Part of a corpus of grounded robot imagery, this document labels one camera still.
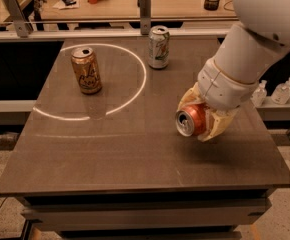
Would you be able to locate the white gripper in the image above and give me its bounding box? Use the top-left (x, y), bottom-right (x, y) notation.
top-left (177, 58), bottom-right (257, 142)

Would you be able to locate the orange coke can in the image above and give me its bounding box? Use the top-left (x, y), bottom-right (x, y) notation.
top-left (175, 104), bottom-right (207, 137)

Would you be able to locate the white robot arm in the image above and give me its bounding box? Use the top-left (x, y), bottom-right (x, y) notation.
top-left (175, 0), bottom-right (290, 142)

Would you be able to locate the white green soda can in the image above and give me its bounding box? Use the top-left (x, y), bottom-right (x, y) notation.
top-left (148, 25), bottom-right (170, 69)

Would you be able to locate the gold LaCroix can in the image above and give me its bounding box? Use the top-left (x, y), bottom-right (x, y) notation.
top-left (71, 47), bottom-right (102, 95)

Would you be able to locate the left clear sanitizer bottle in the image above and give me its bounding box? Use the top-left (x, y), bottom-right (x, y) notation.
top-left (251, 80), bottom-right (267, 107)

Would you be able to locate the clear sanitizer bottle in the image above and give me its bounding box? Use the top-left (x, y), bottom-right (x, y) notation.
top-left (251, 80), bottom-right (267, 107)
top-left (271, 77), bottom-right (290, 105)

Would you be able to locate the right clear sanitizer bottle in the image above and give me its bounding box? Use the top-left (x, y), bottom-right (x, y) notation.
top-left (271, 77), bottom-right (290, 105)

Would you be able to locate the black mesh cup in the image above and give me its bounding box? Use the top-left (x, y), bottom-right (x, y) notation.
top-left (204, 0), bottom-right (220, 11)

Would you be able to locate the grey table drawer base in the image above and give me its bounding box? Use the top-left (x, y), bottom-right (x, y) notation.
top-left (23, 190), bottom-right (271, 239)

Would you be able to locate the metal rail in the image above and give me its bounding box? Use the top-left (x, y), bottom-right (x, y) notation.
top-left (0, 28), bottom-right (229, 42)

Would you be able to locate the black cable on desk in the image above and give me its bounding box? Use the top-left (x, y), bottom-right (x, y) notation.
top-left (222, 0), bottom-right (235, 12)

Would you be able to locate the middle metal bracket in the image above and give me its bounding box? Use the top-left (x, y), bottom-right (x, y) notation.
top-left (139, 0), bottom-right (151, 35)

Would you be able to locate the metal bracket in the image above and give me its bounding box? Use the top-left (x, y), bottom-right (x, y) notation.
top-left (3, 0), bottom-right (32, 38)
top-left (139, 0), bottom-right (151, 35)

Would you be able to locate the left metal bracket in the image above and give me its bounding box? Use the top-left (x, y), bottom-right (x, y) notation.
top-left (3, 0), bottom-right (32, 38)

